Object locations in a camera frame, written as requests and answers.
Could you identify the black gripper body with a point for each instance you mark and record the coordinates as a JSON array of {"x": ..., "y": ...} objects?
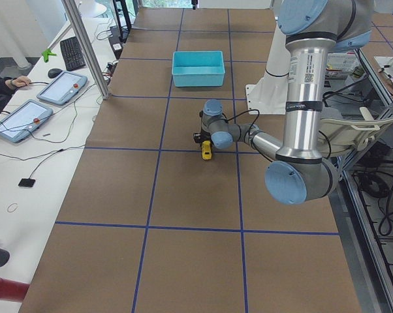
[{"x": 204, "y": 137}]

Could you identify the yellow beetle toy car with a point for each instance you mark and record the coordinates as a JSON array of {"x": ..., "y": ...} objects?
[{"x": 206, "y": 148}]

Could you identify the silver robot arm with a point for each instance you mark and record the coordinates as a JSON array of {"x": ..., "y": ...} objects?
[{"x": 312, "y": 30}]

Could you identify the seated person's hand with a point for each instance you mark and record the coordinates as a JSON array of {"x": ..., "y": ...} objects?
[{"x": 21, "y": 81}]

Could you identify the turquoise plastic bin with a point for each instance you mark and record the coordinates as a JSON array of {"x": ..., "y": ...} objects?
[{"x": 198, "y": 69}]

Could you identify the brown paper table cover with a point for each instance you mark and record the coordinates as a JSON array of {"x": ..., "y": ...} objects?
[{"x": 148, "y": 226}]

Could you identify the beige office chair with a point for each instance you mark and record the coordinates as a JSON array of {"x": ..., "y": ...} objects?
[{"x": 337, "y": 136}]

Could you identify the upper teach pendant tablet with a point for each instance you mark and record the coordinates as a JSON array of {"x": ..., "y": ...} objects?
[{"x": 62, "y": 88}]

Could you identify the teach pendant tablet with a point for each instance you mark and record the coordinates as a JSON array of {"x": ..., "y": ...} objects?
[
  {"x": 62, "y": 88},
  {"x": 22, "y": 122}
]

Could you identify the black keyboard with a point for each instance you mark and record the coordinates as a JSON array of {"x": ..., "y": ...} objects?
[{"x": 72, "y": 54}]

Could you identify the black computer mouse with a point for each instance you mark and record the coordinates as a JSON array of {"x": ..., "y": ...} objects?
[{"x": 54, "y": 72}]

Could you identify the green plastic clamp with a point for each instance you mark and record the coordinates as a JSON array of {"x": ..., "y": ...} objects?
[{"x": 46, "y": 54}]

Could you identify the small black flat device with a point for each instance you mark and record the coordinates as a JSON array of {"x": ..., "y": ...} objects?
[{"x": 26, "y": 183}]

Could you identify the lower teach pendant tablet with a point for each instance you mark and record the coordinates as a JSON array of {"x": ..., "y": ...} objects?
[{"x": 22, "y": 122}]

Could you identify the red cylinder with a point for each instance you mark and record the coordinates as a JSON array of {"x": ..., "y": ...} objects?
[{"x": 11, "y": 290}]

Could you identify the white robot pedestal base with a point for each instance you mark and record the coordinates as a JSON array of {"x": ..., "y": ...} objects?
[{"x": 269, "y": 94}]

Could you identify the aluminium frame post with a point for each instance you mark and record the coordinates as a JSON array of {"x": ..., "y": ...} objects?
[{"x": 75, "y": 19}]

